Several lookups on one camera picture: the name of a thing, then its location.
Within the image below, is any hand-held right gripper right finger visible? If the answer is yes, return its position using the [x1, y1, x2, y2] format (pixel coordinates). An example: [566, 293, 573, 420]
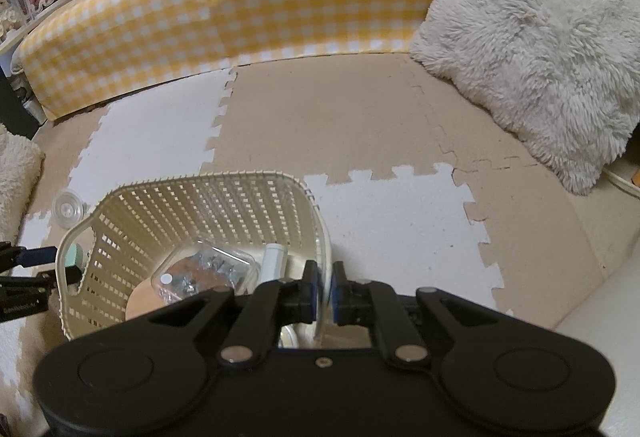
[332, 262, 514, 365]

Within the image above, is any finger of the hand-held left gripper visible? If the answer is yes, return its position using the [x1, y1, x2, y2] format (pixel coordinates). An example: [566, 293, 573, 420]
[0, 241, 59, 269]
[0, 267, 82, 294]

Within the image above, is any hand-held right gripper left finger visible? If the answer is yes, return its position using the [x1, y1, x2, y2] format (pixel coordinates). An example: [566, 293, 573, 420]
[145, 261, 319, 364]

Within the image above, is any teal round container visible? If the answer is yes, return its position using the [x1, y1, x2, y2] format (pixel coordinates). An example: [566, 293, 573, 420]
[64, 240, 84, 269]

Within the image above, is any white plastic tube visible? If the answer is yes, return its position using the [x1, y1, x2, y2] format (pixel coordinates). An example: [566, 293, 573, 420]
[259, 243, 289, 289]

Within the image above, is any clear plastic box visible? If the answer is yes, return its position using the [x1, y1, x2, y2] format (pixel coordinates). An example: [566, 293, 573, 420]
[150, 239, 259, 304]

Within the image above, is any cream plastic lattice basket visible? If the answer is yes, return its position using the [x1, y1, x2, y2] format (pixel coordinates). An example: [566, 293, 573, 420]
[56, 170, 334, 349]

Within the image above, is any clear round plastic lid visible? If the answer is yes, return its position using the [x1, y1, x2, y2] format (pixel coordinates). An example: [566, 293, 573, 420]
[52, 190, 89, 231]

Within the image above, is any cream fluffy cushion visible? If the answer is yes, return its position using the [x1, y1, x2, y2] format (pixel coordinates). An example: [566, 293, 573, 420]
[0, 124, 46, 234]

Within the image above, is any white foam puzzle mat tile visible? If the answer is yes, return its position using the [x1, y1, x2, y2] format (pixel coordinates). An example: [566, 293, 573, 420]
[65, 67, 239, 204]
[302, 161, 507, 314]

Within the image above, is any round cork coaster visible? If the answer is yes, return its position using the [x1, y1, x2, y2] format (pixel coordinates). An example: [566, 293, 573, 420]
[125, 283, 168, 321]

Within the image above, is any beige foam puzzle mat tile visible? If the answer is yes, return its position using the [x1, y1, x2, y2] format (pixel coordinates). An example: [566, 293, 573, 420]
[200, 54, 459, 184]
[410, 52, 623, 320]

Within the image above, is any yellow checkered padded bumper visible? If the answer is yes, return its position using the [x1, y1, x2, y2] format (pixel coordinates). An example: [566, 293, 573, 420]
[17, 0, 466, 120]

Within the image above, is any white fluffy pillow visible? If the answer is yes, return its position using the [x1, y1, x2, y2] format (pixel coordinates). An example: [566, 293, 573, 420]
[410, 0, 640, 196]

